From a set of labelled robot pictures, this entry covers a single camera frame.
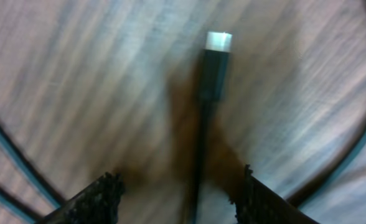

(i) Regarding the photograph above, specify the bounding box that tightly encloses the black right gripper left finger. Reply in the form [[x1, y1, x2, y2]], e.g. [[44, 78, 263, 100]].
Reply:
[[38, 172, 124, 224]]

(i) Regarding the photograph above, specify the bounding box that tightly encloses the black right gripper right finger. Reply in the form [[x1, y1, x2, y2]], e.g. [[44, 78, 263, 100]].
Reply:
[[235, 165, 317, 224]]

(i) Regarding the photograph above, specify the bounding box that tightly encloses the black USB charger cable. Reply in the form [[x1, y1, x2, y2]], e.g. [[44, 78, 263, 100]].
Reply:
[[0, 0, 366, 224]]

